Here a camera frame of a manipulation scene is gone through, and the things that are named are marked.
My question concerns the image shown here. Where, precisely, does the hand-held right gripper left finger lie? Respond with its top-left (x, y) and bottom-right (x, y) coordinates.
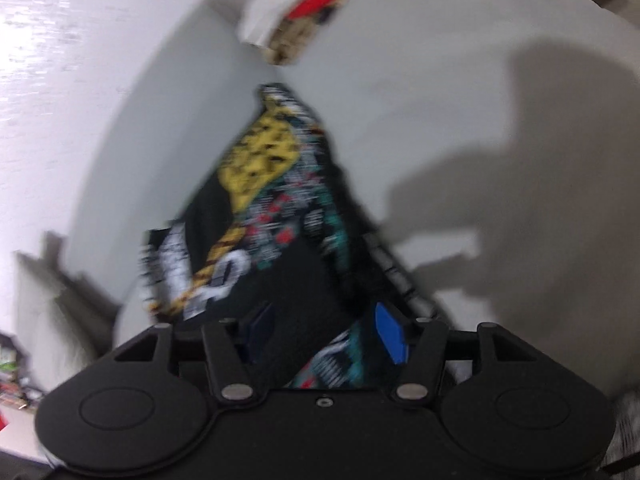
top-left (114, 302), bottom-right (275, 406)

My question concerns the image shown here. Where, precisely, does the colourful clutter pile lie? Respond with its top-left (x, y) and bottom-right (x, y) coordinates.
top-left (0, 332), bottom-right (43, 411)

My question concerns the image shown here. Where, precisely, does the red and white box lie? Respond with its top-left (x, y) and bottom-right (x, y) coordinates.
top-left (239, 0), bottom-right (371, 66)

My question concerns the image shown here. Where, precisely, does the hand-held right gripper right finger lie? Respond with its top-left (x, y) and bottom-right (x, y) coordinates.
top-left (374, 301), bottom-right (538, 408)

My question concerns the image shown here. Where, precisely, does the black printed snack bag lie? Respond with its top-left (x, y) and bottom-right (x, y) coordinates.
top-left (137, 82), bottom-right (446, 391)

